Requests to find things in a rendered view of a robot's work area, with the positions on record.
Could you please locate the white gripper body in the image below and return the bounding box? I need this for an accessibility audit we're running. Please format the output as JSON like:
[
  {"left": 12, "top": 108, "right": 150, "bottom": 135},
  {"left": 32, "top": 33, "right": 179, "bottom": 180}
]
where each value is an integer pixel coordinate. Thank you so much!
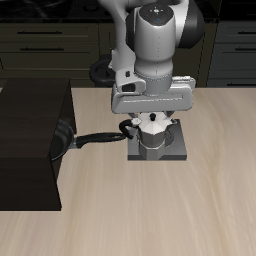
[{"left": 110, "top": 75, "right": 197, "bottom": 115}]

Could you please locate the silver moka pot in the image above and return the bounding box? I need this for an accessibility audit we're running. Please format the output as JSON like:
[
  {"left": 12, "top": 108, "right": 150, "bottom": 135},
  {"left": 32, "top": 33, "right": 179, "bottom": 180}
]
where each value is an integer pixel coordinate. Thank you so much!
[{"left": 118, "top": 112, "right": 178, "bottom": 162}]

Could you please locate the dark grey stove plate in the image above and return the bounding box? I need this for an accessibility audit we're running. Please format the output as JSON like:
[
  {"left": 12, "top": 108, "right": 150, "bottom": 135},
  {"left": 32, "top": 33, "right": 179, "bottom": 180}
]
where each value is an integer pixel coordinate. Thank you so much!
[{"left": 127, "top": 118, "right": 188, "bottom": 162}]

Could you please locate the black frying pan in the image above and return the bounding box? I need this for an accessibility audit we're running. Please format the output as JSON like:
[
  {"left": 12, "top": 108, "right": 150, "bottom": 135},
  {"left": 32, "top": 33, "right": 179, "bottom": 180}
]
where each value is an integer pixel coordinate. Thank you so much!
[{"left": 49, "top": 118, "right": 127, "bottom": 162}]

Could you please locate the dark grey kitchen cupboard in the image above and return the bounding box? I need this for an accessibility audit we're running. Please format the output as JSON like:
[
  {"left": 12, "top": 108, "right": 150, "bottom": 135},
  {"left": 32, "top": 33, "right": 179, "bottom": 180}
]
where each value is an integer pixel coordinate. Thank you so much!
[{"left": 206, "top": 20, "right": 256, "bottom": 89}]

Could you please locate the dark olive kitchen cupboard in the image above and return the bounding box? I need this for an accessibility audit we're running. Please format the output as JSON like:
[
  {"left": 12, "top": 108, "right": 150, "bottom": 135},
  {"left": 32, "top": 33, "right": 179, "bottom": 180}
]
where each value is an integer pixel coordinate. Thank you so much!
[{"left": 0, "top": 21, "right": 116, "bottom": 89}]

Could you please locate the dark wooden cabinet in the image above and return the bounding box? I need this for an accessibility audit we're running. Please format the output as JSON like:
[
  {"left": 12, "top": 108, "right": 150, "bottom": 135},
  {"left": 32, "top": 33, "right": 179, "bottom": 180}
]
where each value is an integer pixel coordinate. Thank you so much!
[{"left": 0, "top": 78, "right": 78, "bottom": 212}]

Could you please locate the black kitchen countertop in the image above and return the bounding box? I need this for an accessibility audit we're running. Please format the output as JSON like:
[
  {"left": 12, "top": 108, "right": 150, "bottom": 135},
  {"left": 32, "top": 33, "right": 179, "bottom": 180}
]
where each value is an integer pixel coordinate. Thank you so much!
[{"left": 0, "top": 0, "right": 256, "bottom": 24}]

